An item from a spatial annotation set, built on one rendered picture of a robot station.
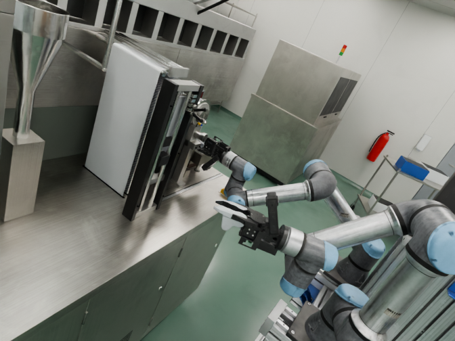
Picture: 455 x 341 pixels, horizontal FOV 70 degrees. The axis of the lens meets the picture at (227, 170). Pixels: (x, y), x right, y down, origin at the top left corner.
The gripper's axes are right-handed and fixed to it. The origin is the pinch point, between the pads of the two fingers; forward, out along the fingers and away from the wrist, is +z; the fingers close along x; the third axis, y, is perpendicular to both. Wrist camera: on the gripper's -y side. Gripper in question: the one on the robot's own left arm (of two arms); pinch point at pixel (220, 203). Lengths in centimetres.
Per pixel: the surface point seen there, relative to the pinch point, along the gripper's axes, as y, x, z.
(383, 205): 43, 314, -209
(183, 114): -13.7, 28.8, 22.5
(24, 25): -24, -7, 57
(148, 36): -32, 69, 56
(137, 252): 32.3, 11.5, 18.1
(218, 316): 112, 94, -35
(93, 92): -3, 50, 63
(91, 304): 47, -1, 24
